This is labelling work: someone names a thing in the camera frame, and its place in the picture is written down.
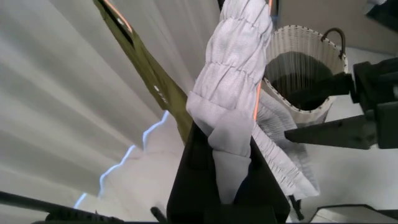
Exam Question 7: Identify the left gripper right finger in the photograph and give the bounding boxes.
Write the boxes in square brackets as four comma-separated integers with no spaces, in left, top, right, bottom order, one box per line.
[233,136,292,223]

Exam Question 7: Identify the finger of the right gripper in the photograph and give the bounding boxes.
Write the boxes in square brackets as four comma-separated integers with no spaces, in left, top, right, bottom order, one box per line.
[284,114,377,151]
[287,72,354,108]

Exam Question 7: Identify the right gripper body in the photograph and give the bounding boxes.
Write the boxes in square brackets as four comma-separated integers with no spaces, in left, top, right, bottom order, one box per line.
[350,57,398,150]

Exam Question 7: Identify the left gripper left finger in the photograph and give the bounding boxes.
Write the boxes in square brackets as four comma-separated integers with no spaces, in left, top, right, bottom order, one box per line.
[167,121,223,223]

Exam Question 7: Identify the pink clothes hanger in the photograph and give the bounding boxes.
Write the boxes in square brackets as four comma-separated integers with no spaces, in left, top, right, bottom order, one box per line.
[102,0,134,34]
[252,0,274,122]

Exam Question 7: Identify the pale grey shorts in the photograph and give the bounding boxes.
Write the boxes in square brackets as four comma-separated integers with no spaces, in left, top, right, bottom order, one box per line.
[185,0,321,220]

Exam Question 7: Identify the green printed T-shirt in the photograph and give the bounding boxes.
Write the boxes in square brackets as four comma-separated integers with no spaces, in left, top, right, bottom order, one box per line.
[92,0,194,144]

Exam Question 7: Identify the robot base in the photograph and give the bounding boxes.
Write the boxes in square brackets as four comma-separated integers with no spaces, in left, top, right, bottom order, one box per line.
[308,203,398,224]

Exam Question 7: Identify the white laundry basket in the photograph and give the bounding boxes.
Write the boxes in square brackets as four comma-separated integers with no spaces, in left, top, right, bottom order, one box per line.
[260,24,349,129]

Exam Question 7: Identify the white curtain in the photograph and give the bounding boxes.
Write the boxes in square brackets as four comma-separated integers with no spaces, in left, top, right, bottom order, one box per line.
[0,0,222,215]

